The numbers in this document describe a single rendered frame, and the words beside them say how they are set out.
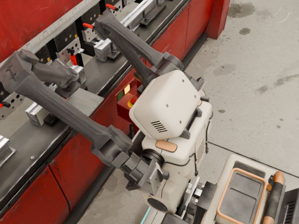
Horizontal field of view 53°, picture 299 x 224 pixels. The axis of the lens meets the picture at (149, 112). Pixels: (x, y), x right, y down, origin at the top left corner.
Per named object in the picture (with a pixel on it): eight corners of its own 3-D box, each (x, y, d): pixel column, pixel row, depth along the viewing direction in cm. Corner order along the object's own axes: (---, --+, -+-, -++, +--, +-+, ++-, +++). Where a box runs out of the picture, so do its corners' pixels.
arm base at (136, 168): (141, 188, 93) (158, 158, 100) (121, 171, 91) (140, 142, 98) (127, 191, 100) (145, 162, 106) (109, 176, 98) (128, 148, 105)
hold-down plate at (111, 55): (114, 62, 183) (113, 58, 181) (107, 59, 185) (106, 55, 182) (139, 36, 200) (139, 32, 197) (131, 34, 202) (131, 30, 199)
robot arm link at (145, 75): (96, 30, 133) (112, 13, 134) (91, 28, 137) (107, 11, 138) (147, 90, 160) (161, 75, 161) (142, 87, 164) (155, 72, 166)
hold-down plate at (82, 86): (52, 127, 151) (50, 123, 149) (44, 123, 153) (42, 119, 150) (88, 90, 168) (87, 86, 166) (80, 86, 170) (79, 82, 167)
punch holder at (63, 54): (62, 66, 147) (54, 38, 135) (49, 61, 150) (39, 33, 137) (81, 49, 156) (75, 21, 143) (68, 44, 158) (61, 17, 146)
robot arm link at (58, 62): (59, 88, 123) (73, 73, 122) (39, 69, 123) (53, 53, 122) (69, 88, 135) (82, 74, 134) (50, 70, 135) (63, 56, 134)
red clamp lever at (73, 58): (76, 66, 150) (72, 51, 143) (69, 64, 152) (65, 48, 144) (78, 65, 151) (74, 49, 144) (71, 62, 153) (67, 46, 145)
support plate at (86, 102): (82, 125, 137) (81, 123, 136) (38, 104, 145) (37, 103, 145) (104, 99, 147) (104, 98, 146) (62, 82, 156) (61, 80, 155)
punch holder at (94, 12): (87, 44, 158) (81, 16, 146) (74, 39, 161) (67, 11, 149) (103, 29, 167) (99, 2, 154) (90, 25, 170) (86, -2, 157)
